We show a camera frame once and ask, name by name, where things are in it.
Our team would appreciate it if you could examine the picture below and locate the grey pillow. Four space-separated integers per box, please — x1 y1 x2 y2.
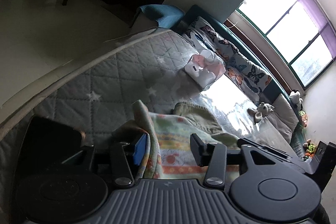
268 94 300 144

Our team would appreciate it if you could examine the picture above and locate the blue quilted blanket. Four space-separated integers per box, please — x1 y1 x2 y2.
136 4 186 28

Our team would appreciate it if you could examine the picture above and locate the panda plush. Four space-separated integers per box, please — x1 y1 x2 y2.
289 90 304 111

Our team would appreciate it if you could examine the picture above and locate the dark rounded object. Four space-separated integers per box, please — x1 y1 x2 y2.
20 116 87 169

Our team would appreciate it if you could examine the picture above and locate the pastel striped baby cardigan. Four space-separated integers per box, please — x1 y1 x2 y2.
113 99 242 181

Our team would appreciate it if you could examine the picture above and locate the grey quilted star table cover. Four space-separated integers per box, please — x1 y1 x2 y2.
0 28 300 188

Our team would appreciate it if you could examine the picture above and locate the brown wooden sill board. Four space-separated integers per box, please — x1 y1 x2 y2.
224 19 292 91

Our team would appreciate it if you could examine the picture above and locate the white tissue pack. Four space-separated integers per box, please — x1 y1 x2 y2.
184 49 226 90

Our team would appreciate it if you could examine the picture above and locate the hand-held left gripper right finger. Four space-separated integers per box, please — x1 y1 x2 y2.
190 133 265 186

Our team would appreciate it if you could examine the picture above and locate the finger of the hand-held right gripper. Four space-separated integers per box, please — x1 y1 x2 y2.
236 137 293 163

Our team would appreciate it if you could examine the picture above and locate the green framed window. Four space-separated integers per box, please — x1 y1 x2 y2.
237 0 336 88

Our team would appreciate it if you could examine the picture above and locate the teal sofa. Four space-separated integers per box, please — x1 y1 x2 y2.
131 5 315 159

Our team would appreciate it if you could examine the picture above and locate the brown plush toy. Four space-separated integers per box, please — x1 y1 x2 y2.
303 139 319 159

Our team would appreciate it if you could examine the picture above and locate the butterfly print pillow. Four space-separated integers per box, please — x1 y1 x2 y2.
183 17 238 63
225 53 273 99

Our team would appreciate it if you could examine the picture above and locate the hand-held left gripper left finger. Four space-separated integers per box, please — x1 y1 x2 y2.
79 133 147 186

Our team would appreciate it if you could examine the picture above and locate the colourful flower toy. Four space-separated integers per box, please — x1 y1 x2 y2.
299 111 309 128

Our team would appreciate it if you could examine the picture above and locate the white bunny plush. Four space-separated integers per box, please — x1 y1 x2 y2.
248 103 275 124

